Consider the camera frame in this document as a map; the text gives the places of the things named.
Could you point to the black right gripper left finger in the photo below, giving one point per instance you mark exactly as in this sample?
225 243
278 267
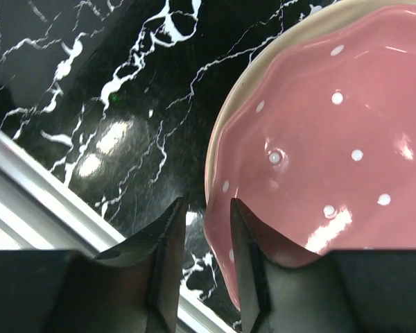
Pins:
131 287

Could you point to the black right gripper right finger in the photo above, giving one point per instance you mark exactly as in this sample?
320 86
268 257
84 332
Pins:
283 287

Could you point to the pink bottom plate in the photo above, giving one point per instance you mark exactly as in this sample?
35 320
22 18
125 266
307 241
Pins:
324 148

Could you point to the cream and blue leaf plate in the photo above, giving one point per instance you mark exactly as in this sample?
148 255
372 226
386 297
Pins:
321 22

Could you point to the aluminium front rail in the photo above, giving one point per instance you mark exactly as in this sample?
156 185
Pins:
38 211

